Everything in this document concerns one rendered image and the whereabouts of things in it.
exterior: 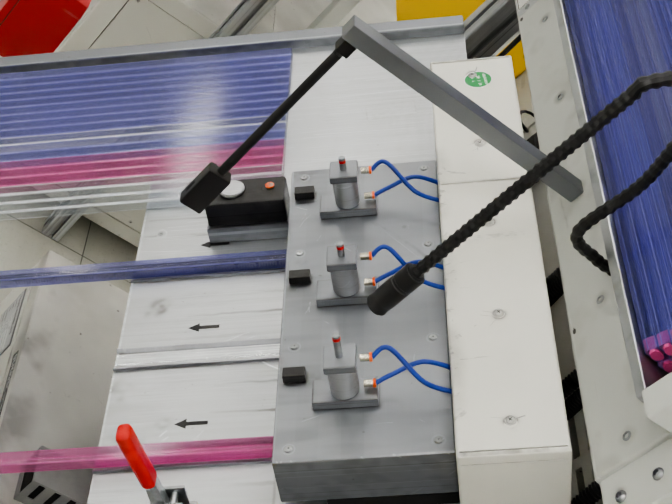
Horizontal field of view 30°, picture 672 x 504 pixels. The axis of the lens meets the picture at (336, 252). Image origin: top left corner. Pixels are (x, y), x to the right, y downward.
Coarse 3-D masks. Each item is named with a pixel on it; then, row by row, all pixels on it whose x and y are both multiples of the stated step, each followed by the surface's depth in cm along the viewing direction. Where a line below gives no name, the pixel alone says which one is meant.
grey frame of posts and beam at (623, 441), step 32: (512, 0) 140; (544, 0) 126; (480, 32) 143; (512, 32) 143; (544, 32) 123; (544, 64) 120; (544, 96) 117; (544, 128) 114; (576, 128) 110; (576, 160) 107; (576, 256) 100; (576, 288) 98; (608, 288) 95; (576, 320) 96; (608, 320) 93; (576, 352) 94; (608, 352) 91; (608, 384) 89; (608, 416) 88; (640, 416) 85; (608, 448) 86; (640, 448) 84; (608, 480) 85; (640, 480) 83
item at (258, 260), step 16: (192, 256) 116; (208, 256) 116; (224, 256) 116; (240, 256) 116; (256, 256) 115; (272, 256) 115; (0, 272) 118; (16, 272) 118; (32, 272) 117; (48, 272) 117; (64, 272) 117; (80, 272) 117; (96, 272) 116; (112, 272) 116; (128, 272) 116; (144, 272) 116; (160, 272) 116; (176, 272) 116; (192, 272) 116; (208, 272) 116; (0, 288) 118
